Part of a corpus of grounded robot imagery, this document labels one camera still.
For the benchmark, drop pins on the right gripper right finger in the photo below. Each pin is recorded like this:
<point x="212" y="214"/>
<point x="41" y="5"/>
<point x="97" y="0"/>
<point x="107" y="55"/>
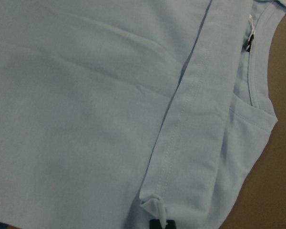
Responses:
<point x="170" y="224"/>

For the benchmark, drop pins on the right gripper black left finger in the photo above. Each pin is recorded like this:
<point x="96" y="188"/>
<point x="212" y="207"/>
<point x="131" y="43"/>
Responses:
<point x="155" y="224"/>

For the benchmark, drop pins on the light blue polo shirt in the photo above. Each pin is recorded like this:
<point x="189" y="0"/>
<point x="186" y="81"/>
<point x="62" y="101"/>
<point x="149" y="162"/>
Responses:
<point x="116" y="112"/>

